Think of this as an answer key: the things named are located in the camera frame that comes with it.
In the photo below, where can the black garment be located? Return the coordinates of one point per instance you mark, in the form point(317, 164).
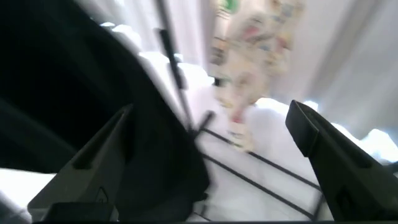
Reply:
point(77, 77)

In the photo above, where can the black clothes rack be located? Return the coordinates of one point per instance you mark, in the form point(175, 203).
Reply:
point(174, 65)

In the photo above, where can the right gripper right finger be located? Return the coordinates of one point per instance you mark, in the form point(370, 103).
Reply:
point(348, 180)

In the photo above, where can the white curtain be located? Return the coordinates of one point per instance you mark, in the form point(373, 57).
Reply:
point(342, 46)

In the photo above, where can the cream printed garment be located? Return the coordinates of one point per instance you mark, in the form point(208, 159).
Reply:
point(248, 62)

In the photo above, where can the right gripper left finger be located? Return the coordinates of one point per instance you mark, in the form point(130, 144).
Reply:
point(90, 177)

